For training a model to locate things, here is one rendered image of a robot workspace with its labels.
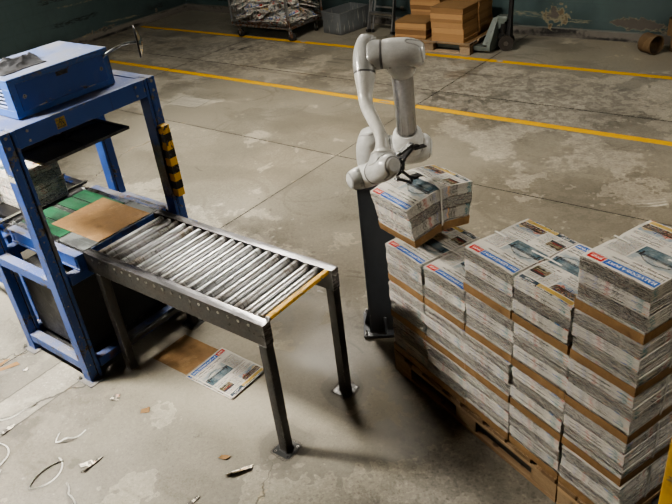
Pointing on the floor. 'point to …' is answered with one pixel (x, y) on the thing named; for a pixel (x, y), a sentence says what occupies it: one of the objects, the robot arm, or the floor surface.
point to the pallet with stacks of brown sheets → (446, 23)
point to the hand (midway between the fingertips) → (422, 159)
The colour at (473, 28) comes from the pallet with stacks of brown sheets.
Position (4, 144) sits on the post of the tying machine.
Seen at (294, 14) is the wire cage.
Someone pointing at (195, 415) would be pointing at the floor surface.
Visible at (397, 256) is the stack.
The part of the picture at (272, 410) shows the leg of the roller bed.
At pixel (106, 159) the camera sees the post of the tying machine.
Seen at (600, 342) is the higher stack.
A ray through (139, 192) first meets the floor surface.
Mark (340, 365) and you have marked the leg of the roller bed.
